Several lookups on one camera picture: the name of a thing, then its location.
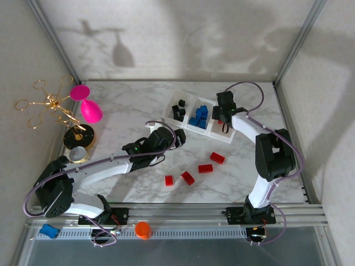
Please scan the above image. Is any translucent bin with blue legos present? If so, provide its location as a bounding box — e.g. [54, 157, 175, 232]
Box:
[184, 96, 220, 136]

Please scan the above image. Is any translucent bin with black legos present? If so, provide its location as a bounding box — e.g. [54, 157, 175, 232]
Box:
[163, 90, 201, 130]

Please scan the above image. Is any red curved lego brick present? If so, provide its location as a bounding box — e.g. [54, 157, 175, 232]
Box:
[180, 171, 196, 186]

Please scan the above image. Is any gold glass rack black base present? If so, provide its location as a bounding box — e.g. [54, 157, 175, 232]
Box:
[15, 75, 97, 150]

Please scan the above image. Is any silver disc on gold block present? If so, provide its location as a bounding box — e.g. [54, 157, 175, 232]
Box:
[67, 146, 92, 164]

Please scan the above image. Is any orange cylinder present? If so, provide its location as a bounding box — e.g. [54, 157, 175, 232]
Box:
[135, 221, 153, 240]

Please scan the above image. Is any pink plastic goblet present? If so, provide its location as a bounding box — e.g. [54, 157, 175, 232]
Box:
[69, 85, 104, 124]

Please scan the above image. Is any blue bone-shaped object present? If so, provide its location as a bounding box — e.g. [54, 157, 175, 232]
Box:
[39, 223, 61, 239]

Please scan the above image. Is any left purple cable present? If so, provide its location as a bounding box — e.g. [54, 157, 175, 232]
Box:
[23, 120, 178, 247]

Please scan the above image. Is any left black mount plate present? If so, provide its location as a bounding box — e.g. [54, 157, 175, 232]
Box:
[78, 207, 130, 226]

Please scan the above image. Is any black mount plate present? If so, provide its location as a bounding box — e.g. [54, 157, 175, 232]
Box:
[78, 207, 130, 226]
[226, 206, 277, 224]

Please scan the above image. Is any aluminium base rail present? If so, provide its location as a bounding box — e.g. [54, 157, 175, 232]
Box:
[26, 203, 329, 229]

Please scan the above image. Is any aluminium frame side rail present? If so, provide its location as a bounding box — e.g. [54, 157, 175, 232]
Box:
[273, 83, 343, 266]

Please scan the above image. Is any left base wire bundle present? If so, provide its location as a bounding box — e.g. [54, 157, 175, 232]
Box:
[110, 214, 123, 235]

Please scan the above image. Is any base wire bundle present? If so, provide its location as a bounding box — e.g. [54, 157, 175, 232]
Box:
[110, 214, 123, 235]
[248, 218, 269, 241]

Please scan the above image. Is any grey slotted cable duct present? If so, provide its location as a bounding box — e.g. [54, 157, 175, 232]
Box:
[35, 227, 250, 241]

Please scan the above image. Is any right black mount plate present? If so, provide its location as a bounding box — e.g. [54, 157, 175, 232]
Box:
[226, 206, 277, 224]

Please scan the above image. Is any aluminium frame post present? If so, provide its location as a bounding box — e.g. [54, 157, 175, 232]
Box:
[273, 0, 328, 86]
[26, 0, 84, 85]

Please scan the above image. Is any right base wire bundle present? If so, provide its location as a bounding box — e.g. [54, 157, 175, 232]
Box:
[248, 218, 269, 241]

